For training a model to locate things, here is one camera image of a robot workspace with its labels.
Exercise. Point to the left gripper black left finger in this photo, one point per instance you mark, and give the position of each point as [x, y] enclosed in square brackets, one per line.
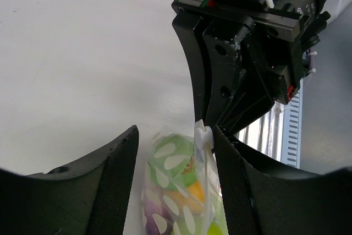
[87, 196]

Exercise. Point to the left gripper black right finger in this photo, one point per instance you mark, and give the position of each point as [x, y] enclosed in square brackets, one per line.
[264, 196]

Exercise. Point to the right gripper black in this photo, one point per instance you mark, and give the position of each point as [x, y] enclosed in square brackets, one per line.
[224, 30]

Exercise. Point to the yellow-green toy pear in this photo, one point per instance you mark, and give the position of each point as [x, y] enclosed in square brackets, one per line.
[216, 229]

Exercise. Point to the orange toy lemon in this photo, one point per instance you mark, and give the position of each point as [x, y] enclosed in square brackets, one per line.
[193, 197]

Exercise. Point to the purple toy eggplant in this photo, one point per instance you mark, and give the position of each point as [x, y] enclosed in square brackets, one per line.
[156, 217]

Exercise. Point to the clear zip top bag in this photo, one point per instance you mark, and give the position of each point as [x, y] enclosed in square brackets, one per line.
[186, 222]

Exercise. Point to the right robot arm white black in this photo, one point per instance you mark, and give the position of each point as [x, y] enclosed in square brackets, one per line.
[244, 56]

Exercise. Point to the aluminium mounting rail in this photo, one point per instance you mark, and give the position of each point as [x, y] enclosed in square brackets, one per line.
[266, 133]

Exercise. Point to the slotted white cable duct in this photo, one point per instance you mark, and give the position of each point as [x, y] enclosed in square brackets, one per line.
[292, 127]

